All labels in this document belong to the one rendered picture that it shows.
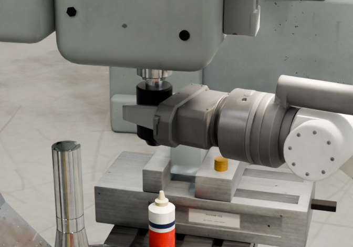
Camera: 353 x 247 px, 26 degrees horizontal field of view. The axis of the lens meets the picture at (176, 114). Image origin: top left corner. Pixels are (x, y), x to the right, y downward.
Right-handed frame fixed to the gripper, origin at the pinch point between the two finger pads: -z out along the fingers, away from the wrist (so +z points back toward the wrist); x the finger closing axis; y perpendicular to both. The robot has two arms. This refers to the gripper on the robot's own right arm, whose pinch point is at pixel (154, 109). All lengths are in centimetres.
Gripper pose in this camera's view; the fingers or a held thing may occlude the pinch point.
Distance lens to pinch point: 99.5
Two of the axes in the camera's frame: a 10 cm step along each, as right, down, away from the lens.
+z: 8.9, 1.6, -4.3
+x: -4.6, 3.2, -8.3
